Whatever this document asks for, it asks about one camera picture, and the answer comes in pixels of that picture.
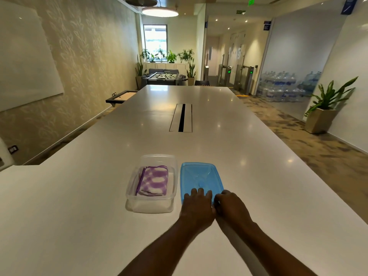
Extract grey sofa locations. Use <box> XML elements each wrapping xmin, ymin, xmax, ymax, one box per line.
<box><xmin>148</xmin><ymin>68</ymin><xmax>179</xmax><ymax>75</ymax></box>

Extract person's right forearm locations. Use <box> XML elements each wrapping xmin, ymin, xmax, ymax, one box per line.
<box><xmin>221</xmin><ymin>221</ymin><xmax>318</xmax><ymax>276</ymax></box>

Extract blue hanging sign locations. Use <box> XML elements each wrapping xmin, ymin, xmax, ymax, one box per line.
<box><xmin>341</xmin><ymin>0</ymin><xmax>359</xmax><ymax>15</ymax></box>

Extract bright window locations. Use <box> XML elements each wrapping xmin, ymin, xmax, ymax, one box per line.
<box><xmin>143</xmin><ymin>24</ymin><xmax>168</xmax><ymax>59</ymax></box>

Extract table cable slot cover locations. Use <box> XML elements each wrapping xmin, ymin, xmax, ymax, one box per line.
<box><xmin>169</xmin><ymin>103</ymin><xmax>193</xmax><ymax>133</ymax></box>

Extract foosball table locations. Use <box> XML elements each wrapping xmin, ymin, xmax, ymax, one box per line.
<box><xmin>140</xmin><ymin>72</ymin><xmax>188</xmax><ymax>86</ymax></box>

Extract stack of water bottles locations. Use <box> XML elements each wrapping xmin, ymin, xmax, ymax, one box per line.
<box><xmin>255</xmin><ymin>71</ymin><xmax>322</xmax><ymax>103</ymax></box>

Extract purple white checked cloth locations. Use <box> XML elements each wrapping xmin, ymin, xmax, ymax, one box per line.
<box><xmin>135</xmin><ymin>165</ymin><xmax>169</xmax><ymax>197</ymax></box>

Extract blue plastic container lid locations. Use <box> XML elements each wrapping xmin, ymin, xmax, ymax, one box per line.
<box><xmin>180</xmin><ymin>162</ymin><xmax>224</xmax><ymax>205</ymax></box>

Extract metal turnstile gates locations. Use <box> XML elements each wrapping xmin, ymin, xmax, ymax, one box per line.
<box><xmin>217</xmin><ymin>64</ymin><xmax>255</xmax><ymax>95</ymax></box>

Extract clear plastic food container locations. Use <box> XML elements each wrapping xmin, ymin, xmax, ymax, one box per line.
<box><xmin>125</xmin><ymin>154</ymin><xmax>178</xmax><ymax>214</ymax></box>

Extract person's right hand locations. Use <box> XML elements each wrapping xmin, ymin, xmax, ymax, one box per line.
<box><xmin>214</xmin><ymin>190</ymin><xmax>254</xmax><ymax>228</ymax></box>

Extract black framed low table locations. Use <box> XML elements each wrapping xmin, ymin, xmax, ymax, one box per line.
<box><xmin>105</xmin><ymin>90</ymin><xmax>139</xmax><ymax>108</ymax></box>

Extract tall snake plant in pot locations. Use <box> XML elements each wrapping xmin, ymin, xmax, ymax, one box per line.
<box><xmin>186</xmin><ymin>58</ymin><xmax>197</xmax><ymax>86</ymax></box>
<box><xmin>135</xmin><ymin>54</ymin><xmax>148</xmax><ymax>90</ymax></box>

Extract potted plant in beige planter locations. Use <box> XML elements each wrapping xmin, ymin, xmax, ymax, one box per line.
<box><xmin>304</xmin><ymin>76</ymin><xmax>359</xmax><ymax>134</ymax></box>

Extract white wall board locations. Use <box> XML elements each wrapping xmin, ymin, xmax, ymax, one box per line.
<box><xmin>0</xmin><ymin>0</ymin><xmax>64</xmax><ymax>113</ymax></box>

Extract round dark pendant lamp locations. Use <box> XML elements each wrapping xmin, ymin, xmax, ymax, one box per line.
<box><xmin>125</xmin><ymin>0</ymin><xmax>158</xmax><ymax>7</ymax></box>

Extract person's left hand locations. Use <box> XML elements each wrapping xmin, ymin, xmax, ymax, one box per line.
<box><xmin>179</xmin><ymin>188</ymin><xmax>216</xmax><ymax>232</ymax></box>

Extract round white pendant lamp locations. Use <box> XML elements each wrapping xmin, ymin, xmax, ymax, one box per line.
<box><xmin>142</xmin><ymin>6</ymin><xmax>179</xmax><ymax>18</ymax></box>

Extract bushy palm cabinet plant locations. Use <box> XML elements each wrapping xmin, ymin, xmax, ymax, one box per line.
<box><xmin>177</xmin><ymin>48</ymin><xmax>195</xmax><ymax>64</ymax></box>

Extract person's left forearm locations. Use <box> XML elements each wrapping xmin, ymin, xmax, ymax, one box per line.
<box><xmin>117</xmin><ymin>218</ymin><xmax>214</xmax><ymax>276</ymax></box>

